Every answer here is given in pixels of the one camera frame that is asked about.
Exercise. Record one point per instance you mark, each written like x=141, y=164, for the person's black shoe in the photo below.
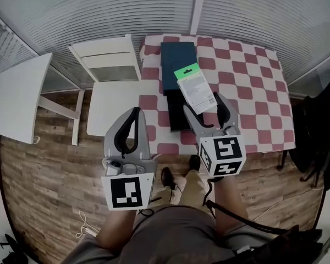
x=194, y=162
x=167, y=177

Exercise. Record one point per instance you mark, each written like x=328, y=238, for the red white checkered tablecloth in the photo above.
x=253, y=92

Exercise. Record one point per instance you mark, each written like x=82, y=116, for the person's khaki trousers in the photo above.
x=193, y=188

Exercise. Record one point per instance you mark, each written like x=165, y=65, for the black bag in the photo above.
x=288, y=246

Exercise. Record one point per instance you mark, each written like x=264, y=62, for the person's black right shoe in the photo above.
x=194, y=162

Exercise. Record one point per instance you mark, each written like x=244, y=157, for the white green box of bandages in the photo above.
x=196, y=91

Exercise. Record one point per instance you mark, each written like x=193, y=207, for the person's left forearm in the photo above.
x=116, y=230

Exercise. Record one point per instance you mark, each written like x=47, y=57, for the person's grey shirt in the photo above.
x=170, y=238

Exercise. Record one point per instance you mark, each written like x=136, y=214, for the person's right forearm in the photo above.
x=228, y=202

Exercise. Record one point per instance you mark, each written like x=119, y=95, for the white window post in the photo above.
x=198, y=7

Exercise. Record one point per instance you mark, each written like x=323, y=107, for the dark blue box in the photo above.
x=177, y=62

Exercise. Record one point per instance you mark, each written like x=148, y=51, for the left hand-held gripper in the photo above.
x=126, y=192

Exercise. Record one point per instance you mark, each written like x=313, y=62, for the black stand base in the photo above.
x=12, y=250

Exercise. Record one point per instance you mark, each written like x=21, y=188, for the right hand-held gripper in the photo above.
x=226, y=150

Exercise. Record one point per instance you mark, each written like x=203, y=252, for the black office chair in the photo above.
x=319, y=125

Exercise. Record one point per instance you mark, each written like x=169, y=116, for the white chair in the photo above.
x=112, y=106

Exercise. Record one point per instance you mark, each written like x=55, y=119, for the person's black left shoe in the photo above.
x=167, y=177

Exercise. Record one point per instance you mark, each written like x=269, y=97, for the white side table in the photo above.
x=13, y=98

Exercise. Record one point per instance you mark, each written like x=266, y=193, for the black table leg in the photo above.
x=282, y=159

